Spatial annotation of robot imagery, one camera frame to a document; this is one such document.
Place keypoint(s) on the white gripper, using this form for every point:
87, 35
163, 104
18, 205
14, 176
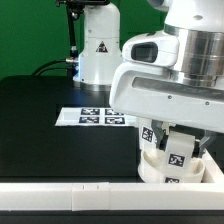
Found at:
173, 77

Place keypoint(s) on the white round stool seat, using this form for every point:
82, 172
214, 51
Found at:
161, 167

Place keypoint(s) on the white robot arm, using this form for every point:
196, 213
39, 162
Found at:
191, 15

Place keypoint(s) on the white L-shaped fence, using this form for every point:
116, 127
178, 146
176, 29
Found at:
206, 195

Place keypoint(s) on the white marker sheet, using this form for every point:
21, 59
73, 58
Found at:
91, 116

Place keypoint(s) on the black camera stand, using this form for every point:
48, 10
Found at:
74, 8

